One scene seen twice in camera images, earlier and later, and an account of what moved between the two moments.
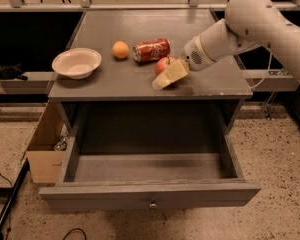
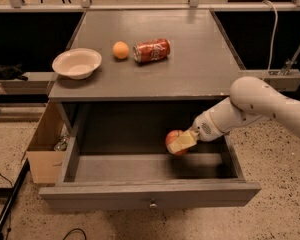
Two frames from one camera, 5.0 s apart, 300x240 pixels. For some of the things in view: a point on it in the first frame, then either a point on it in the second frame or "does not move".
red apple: x=163 y=63 -> x=173 y=135
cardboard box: x=48 y=165 does not move
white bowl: x=79 y=63 does not move
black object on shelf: x=4 y=72 does not move
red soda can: x=151 y=50 does not move
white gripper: x=193 y=55 -> x=205 y=126
